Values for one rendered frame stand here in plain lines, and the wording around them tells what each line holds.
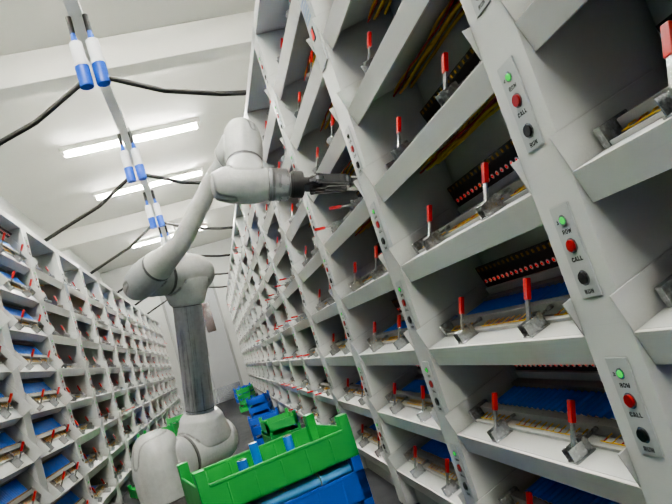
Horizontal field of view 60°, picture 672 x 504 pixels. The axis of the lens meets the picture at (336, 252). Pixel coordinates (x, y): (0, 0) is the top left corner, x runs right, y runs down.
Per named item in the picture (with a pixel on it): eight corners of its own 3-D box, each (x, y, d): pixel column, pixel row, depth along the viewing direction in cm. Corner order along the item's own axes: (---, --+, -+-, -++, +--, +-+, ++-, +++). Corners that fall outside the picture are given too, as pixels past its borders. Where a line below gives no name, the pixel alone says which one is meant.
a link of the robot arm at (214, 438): (171, 478, 203) (218, 454, 221) (202, 485, 194) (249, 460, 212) (143, 257, 201) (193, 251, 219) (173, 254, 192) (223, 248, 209)
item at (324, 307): (342, 312, 215) (321, 280, 215) (316, 323, 273) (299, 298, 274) (386, 282, 220) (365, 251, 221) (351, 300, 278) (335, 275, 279)
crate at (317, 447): (206, 521, 98) (193, 474, 99) (187, 504, 116) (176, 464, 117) (359, 454, 111) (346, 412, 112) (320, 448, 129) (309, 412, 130)
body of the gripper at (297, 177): (288, 201, 166) (320, 200, 168) (291, 193, 158) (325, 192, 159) (286, 176, 167) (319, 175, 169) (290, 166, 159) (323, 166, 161)
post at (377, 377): (407, 506, 197) (252, 25, 219) (399, 500, 206) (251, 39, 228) (460, 485, 202) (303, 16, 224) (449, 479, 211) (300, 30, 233)
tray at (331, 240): (373, 212, 150) (353, 181, 150) (330, 255, 208) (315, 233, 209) (434, 174, 155) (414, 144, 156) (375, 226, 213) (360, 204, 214)
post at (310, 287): (359, 470, 264) (244, 105, 286) (354, 467, 273) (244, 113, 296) (399, 455, 269) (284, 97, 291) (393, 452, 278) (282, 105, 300)
